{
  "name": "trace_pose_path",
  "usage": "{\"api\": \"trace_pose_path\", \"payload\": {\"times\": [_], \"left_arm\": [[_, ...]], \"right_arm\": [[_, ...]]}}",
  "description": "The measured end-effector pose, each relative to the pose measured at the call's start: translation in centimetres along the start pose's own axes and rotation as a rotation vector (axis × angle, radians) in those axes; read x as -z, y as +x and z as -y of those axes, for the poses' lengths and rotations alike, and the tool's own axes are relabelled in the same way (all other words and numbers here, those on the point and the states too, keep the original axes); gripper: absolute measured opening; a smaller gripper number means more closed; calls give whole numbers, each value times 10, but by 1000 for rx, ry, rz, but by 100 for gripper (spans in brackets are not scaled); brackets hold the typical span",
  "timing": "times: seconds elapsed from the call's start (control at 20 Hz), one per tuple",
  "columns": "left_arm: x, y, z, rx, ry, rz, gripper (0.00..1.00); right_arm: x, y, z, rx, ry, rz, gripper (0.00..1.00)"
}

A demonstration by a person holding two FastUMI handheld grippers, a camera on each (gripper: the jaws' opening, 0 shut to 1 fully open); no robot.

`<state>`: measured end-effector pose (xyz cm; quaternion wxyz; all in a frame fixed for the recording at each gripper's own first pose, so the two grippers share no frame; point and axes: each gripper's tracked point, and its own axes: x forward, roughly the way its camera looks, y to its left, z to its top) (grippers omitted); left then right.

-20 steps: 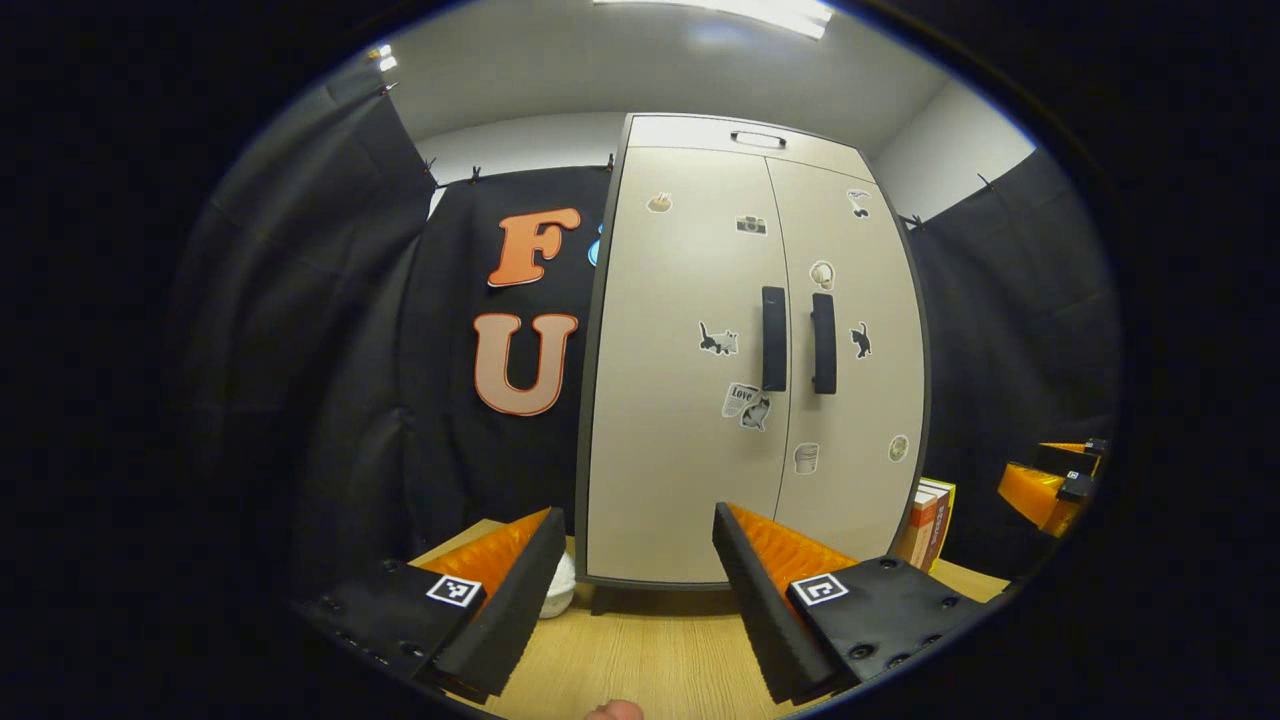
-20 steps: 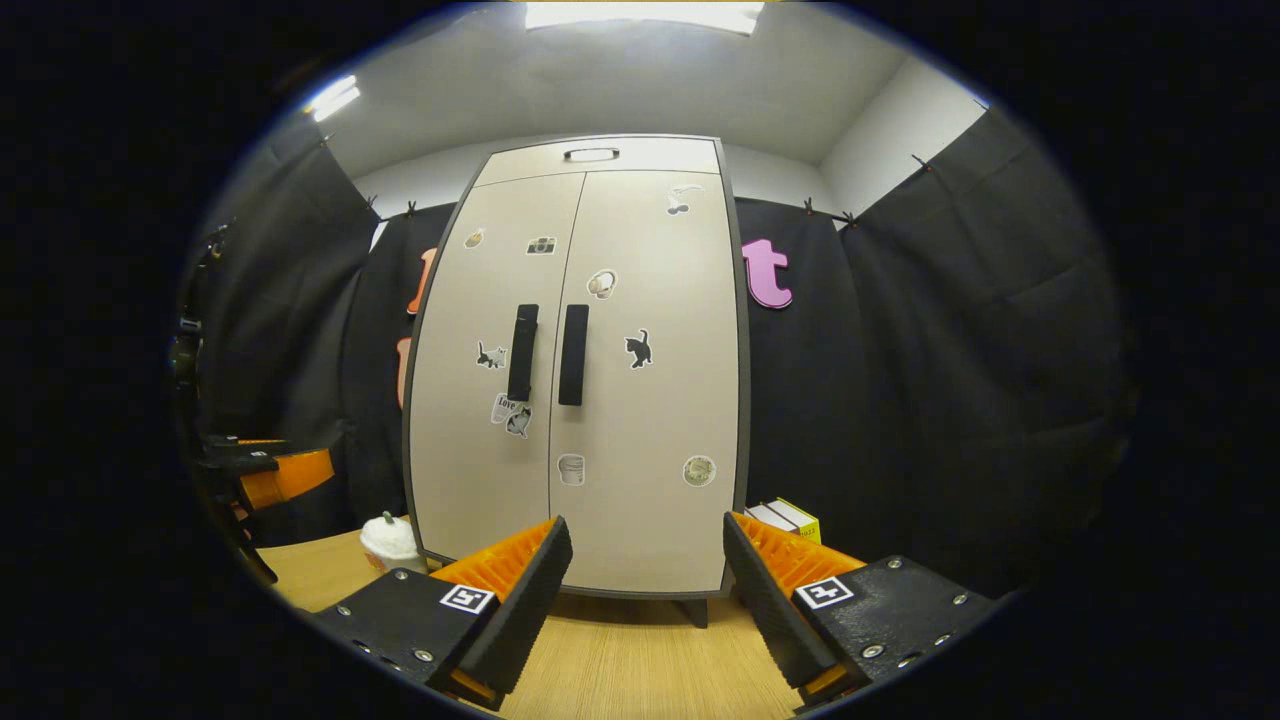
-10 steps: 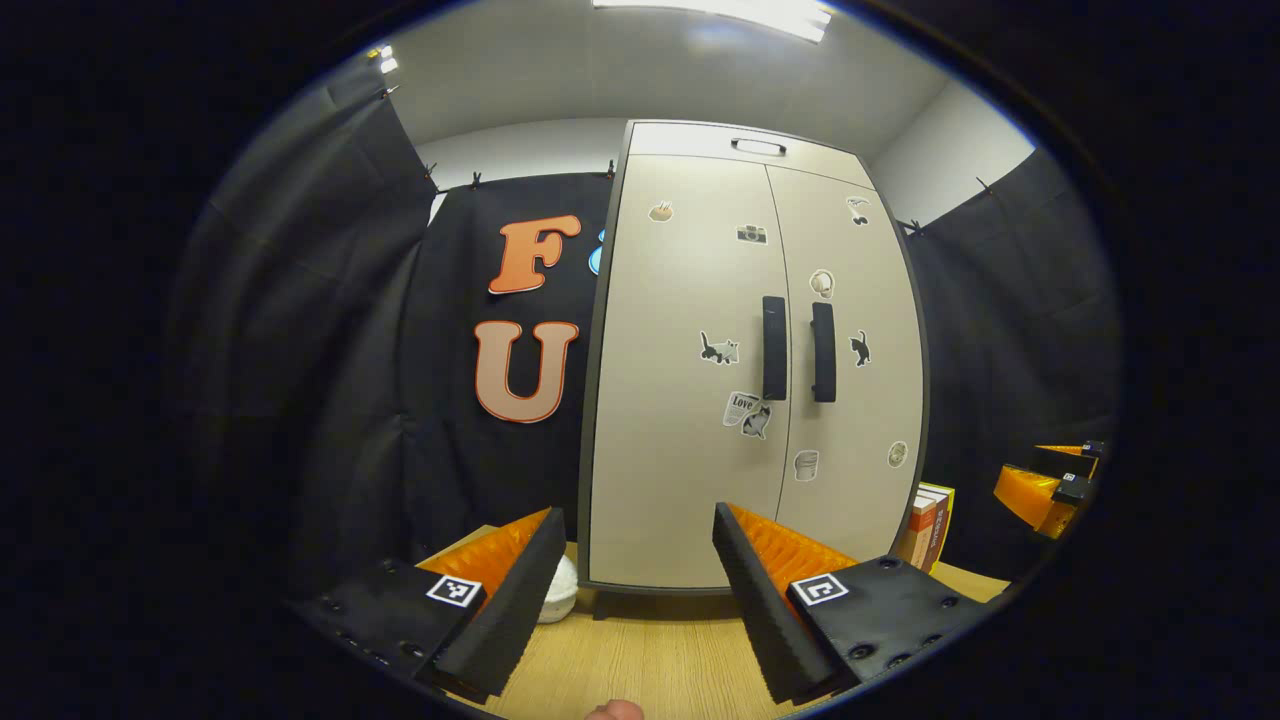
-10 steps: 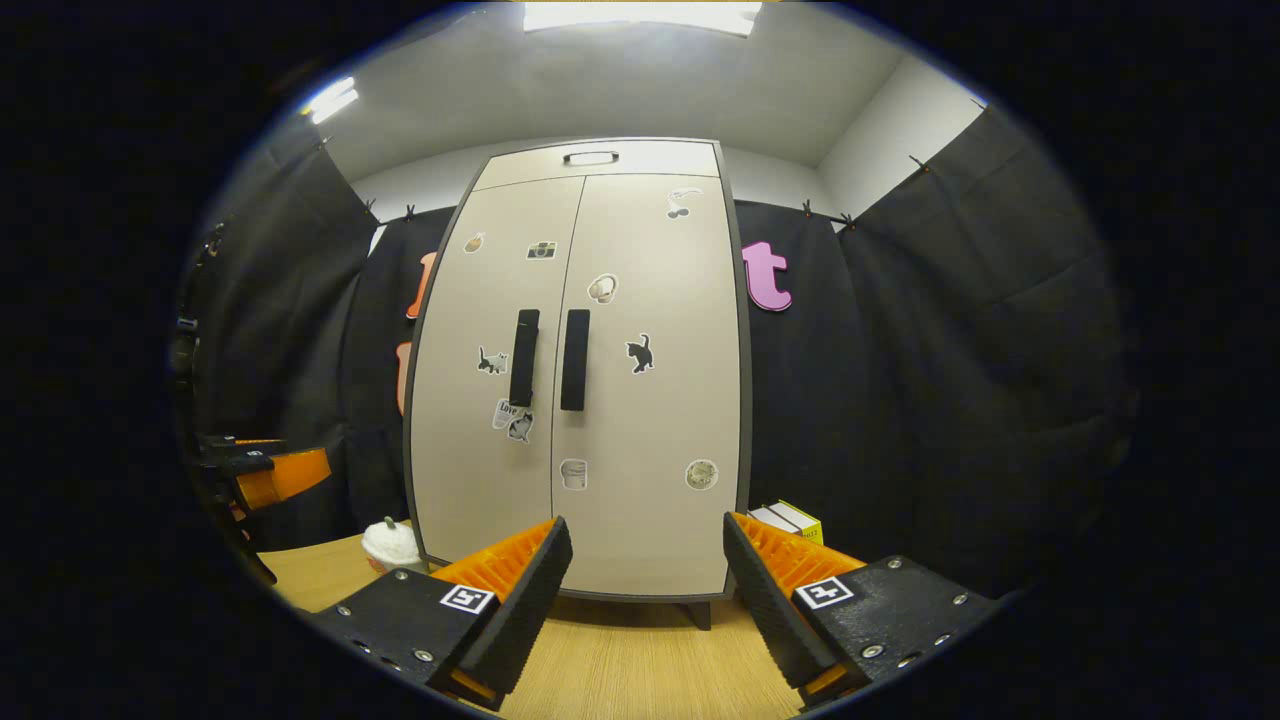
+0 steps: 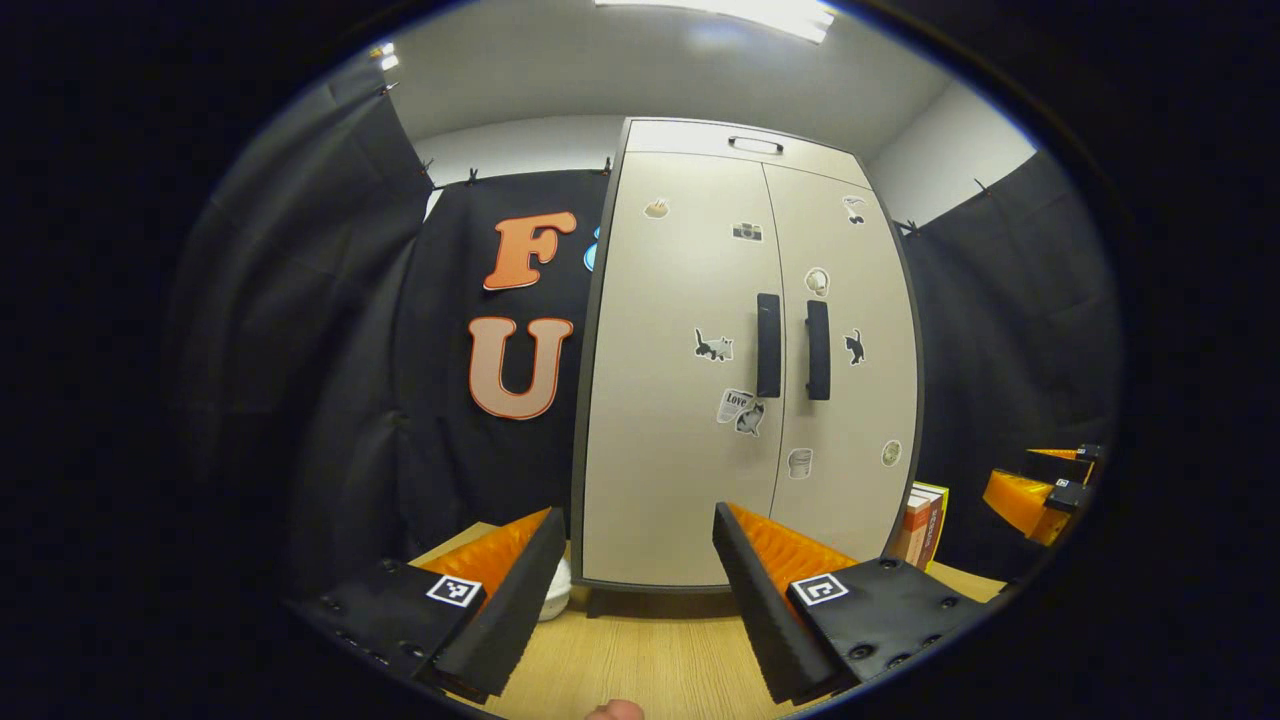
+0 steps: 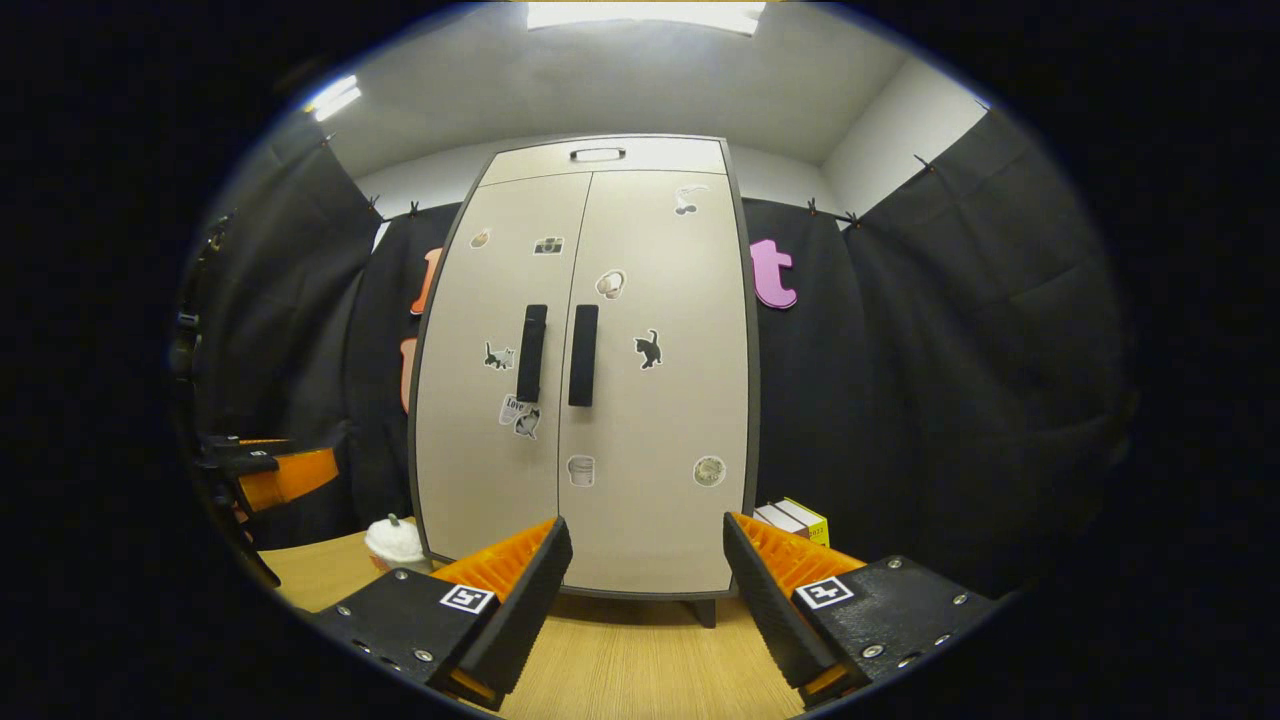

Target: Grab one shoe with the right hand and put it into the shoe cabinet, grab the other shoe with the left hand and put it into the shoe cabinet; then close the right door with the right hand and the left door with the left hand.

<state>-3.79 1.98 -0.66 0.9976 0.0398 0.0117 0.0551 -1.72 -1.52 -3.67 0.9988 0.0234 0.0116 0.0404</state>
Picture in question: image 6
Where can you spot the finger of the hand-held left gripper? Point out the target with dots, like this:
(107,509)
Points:
(250,466)
(225,445)

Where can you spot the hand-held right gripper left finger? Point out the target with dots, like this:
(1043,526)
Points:
(520,620)

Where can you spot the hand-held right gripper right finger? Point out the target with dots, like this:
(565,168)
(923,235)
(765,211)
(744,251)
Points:
(765,610)

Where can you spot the white shoe cabinet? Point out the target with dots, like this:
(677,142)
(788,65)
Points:
(705,612)

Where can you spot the white cabinet door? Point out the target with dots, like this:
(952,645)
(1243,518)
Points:
(670,430)
(470,450)

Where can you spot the yellow book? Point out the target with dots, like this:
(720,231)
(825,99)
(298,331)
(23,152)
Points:
(812,525)

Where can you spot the white pumpkin ornament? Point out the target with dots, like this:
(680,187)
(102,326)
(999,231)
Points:
(395,545)

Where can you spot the black backdrop cloth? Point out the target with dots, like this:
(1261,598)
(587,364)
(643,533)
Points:
(950,380)

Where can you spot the ceiling light panel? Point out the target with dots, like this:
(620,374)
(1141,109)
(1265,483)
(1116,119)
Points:
(645,15)
(334,98)

